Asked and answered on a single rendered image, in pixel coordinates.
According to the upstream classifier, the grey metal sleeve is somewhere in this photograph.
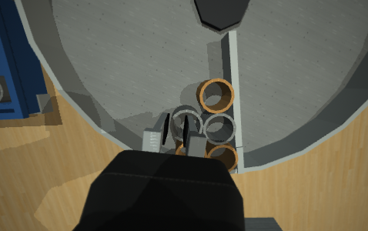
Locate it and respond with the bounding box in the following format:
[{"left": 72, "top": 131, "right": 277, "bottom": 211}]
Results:
[
  {"left": 200, "top": 110, "right": 236, "bottom": 145},
  {"left": 169, "top": 105, "right": 203, "bottom": 142},
  {"left": 0, "top": 75, "right": 11, "bottom": 103}
]

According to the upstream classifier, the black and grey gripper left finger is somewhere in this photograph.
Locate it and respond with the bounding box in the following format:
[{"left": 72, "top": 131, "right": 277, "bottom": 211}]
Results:
[{"left": 142, "top": 112, "right": 170, "bottom": 153}]

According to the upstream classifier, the grey round turntable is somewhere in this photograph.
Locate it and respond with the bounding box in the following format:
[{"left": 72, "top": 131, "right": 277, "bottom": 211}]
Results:
[{"left": 15, "top": 0, "right": 368, "bottom": 174}]

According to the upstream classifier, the blue square tray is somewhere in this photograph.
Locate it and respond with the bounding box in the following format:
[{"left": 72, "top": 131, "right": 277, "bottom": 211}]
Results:
[{"left": 0, "top": 0, "right": 54, "bottom": 120}]

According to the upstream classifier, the bronze bushing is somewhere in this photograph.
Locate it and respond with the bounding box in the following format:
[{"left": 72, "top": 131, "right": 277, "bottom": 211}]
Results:
[
  {"left": 206, "top": 140, "right": 239, "bottom": 172},
  {"left": 196, "top": 79, "right": 235, "bottom": 114},
  {"left": 175, "top": 139, "right": 207, "bottom": 158}
]

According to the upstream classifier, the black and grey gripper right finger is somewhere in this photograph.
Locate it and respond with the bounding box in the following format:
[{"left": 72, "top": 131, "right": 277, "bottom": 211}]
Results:
[{"left": 183, "top": 115, "right": 207, "bottom": 158}]

